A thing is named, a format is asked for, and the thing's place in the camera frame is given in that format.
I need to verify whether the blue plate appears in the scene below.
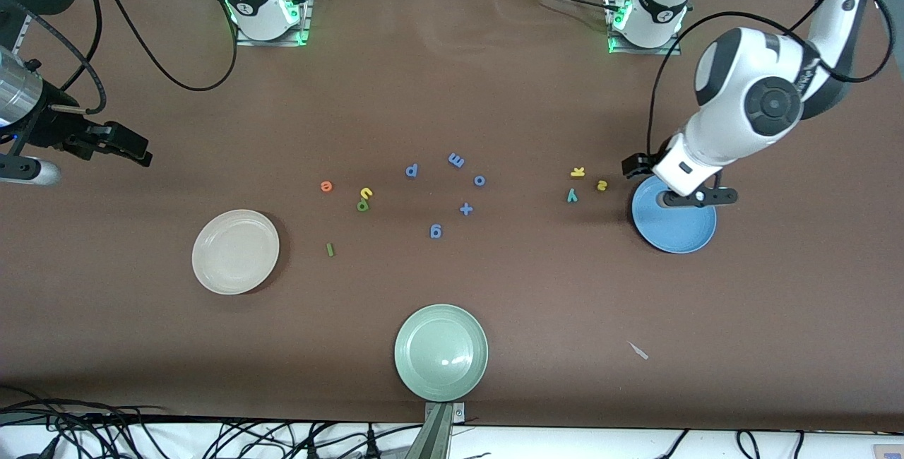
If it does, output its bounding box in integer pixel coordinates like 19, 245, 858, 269
631, 175, 718, 254

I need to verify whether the beige plate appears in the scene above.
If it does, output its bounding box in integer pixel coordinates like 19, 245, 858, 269
191, 209, 280, 296

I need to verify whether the brown table cover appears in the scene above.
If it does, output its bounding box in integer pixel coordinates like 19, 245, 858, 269
0, 0, 904, 433

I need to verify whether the pale green plate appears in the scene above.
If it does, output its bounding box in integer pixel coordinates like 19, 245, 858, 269
394, 304, 489, 403

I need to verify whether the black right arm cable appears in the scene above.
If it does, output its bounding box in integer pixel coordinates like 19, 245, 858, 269
0, 0, 241, 115

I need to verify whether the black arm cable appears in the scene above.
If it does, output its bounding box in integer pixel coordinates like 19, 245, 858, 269
646, 0, 898, 163
0, 0, 241, 115

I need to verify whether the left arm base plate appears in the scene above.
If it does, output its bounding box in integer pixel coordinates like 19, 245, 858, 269
607, 0, 682, 56

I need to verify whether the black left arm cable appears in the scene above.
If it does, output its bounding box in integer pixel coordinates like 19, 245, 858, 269
646, 0, 898, 163

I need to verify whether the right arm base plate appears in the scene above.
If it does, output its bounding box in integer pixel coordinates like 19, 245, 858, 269
237, 0, 313, 47

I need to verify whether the black cable bundle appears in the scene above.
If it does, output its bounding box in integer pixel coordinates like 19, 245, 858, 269
0, 385, 424, 459

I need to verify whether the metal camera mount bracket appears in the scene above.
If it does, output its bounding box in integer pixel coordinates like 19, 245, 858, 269
406, 401, 467, 459

